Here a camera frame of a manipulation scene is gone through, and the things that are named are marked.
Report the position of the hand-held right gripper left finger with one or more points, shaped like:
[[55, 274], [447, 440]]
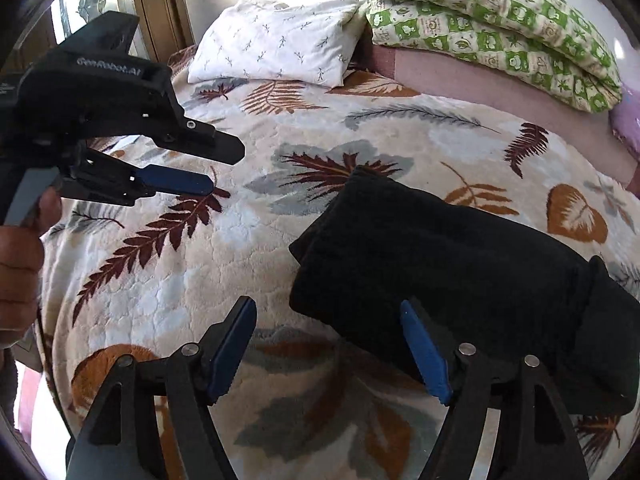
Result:
[[230, 355]]

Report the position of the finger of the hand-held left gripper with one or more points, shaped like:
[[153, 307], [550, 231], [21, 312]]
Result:
[[210, 145], [175, 181]]

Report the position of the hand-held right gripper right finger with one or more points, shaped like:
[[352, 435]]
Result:
[[425, 355]]

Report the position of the black pants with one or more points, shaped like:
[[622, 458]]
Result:
[[450, 270]]

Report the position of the person's left hand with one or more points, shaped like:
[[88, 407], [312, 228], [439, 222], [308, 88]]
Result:
[[20, 275]]

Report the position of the leaf print blanket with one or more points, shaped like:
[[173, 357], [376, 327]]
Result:
[[200, 260]]

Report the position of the white sprig print pillow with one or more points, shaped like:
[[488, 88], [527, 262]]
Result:
[[280, 40]]

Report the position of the pink brown quilted bed cover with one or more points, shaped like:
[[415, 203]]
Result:
[[450, 77]]

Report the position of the green checked folded quilt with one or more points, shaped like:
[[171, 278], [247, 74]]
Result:
[[475, 20]]

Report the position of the purple floral folded cloth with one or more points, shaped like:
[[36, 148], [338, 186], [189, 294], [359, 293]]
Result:
[[627, 120]]

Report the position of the wooden door frame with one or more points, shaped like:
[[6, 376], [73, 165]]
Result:
[[160, 10]]

